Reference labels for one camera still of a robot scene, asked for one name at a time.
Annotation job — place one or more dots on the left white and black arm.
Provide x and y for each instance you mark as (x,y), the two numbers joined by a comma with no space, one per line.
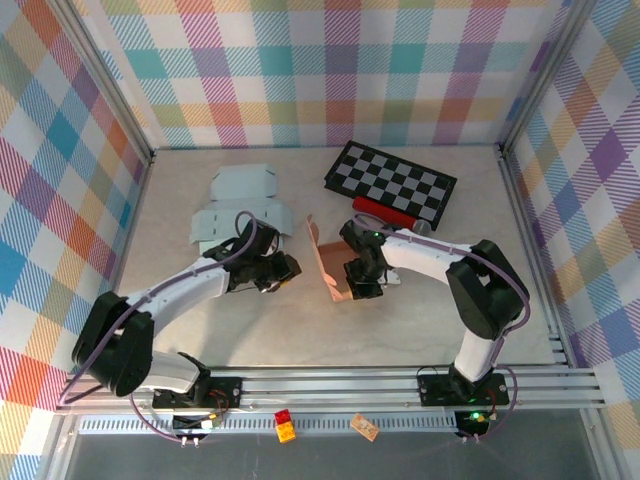
(185,295)

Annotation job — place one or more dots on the small brown printed tag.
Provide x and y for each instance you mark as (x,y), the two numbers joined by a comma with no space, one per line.
(364,426)

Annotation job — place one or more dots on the right white and black arm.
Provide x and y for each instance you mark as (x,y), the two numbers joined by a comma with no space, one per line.
(475,290)

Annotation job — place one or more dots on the aluminium side rail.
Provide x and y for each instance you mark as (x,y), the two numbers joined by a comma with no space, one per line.
(515,200)

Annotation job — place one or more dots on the red flat box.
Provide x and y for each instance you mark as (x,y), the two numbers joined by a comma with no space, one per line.
(385,210)

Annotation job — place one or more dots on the black box with green light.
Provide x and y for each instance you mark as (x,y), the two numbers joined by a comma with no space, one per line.
(470,425)

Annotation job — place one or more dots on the black box with yellow connector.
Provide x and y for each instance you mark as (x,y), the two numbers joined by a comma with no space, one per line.
(190,424)

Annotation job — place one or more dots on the pink paper box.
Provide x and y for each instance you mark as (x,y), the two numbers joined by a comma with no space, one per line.
(332,257)

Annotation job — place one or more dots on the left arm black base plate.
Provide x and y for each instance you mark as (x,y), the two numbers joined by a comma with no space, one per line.
(225,387)

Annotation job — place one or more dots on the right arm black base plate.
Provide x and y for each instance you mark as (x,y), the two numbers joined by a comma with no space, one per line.
(435,390)

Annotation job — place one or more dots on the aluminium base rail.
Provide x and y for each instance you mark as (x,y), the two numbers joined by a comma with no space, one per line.
(325,387)

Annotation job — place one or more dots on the aluminium frame post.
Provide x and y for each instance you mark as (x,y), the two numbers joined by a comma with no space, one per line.
(100,80)
(545,75)

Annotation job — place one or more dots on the light blue paper box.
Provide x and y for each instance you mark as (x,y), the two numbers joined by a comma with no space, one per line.
(235,185)

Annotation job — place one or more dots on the black and grey checkerboard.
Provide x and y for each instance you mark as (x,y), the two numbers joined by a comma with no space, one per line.
(390,182)

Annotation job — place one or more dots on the red and yellow toy brick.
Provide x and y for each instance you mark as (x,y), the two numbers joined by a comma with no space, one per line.
(284,426)

